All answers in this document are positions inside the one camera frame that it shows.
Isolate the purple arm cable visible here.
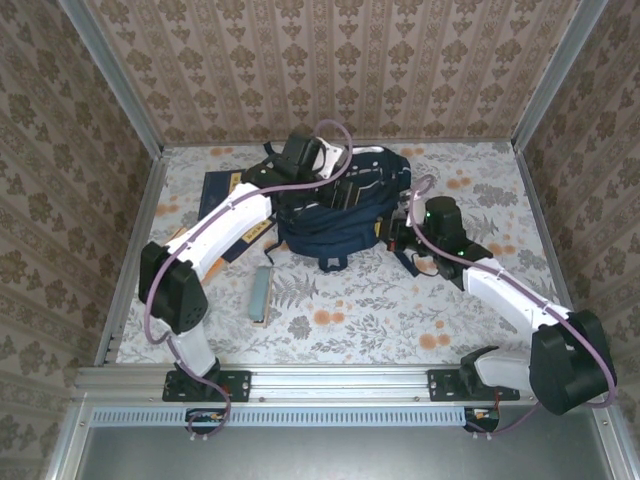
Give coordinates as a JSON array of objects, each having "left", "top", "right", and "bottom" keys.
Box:
[
  {"left": 138, "top": 119, "right": 355, "bottom": 444},
  {"left": 407, "top": 174, "right": 619, "bottom": 441}
]

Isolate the navy blue backpack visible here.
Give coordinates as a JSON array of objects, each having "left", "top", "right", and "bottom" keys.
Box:
[{"left": 247, "top": 141, "right": 436, "bottom": 276}]

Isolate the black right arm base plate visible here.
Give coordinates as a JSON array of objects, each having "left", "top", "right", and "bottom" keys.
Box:
[{"left": 427, "top": 368, "right": 521, "bottom": 403}]

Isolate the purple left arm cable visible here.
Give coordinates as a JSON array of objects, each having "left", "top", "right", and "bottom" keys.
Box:
[{"left": 138, "top": 119, "right": 355, "bottom": 444}]

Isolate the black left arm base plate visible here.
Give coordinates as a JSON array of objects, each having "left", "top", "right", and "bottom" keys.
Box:
[{"left": 162, "top": 368, "right": 251, "bottom": 403}]

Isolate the light blue pencil case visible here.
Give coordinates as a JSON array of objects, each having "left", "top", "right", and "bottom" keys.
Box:
[{"left": 247, "top": 265, "right": 275, "bottom": 330}]

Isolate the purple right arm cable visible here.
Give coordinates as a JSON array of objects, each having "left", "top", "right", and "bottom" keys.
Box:
[{"left": 407, "top": 174, "right": 619, "bottom": 441}]

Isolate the thin aluminium wall rail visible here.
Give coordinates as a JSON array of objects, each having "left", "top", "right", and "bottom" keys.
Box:
[{"left": 162, "top": 139, "right": 516, "bottom": 149}]

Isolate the aluminium side rail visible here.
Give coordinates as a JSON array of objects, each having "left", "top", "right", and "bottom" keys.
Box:
[
  {"left": 514, "top": 144, "right": 591, "bottom": 364},
  {"left": 94, "top": 147, "right": 171, "bottom": 366}
]

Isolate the black controller board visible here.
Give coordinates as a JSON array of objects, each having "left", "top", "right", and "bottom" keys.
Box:
[
  {"left": 185, "top": 407, "right": 226, "bottom": 434},
  {"left": 464, "top": 407, "right": 501, "bottom": 432}
]

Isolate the slotted grey cable duct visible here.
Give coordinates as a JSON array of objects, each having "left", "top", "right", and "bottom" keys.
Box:
[{"left": 92, "top": 405, "right": 474, "bottom": 427}]

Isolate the dark blue book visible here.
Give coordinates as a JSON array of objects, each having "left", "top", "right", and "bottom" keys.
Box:
[{"left": 198, "top": 169, "right": 277, "bottom": 264}]

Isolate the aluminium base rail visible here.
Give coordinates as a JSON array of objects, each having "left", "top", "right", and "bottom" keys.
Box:
[{"left": 74, "top": 364, "right": 614, "bottom": 401}]

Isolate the aluminium frame post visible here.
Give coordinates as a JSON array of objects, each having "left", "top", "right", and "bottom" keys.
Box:
[
  {"left": 510, "top": 0, "right": 610, "bottom": 151},
  {"left": 58, "top": 0, "right": 167, "bottom": 157}
]

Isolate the grey metal panel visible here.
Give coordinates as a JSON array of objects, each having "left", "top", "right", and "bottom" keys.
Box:
[{"left": 47, "top": 402, "right": 640, "bottom": 480}]

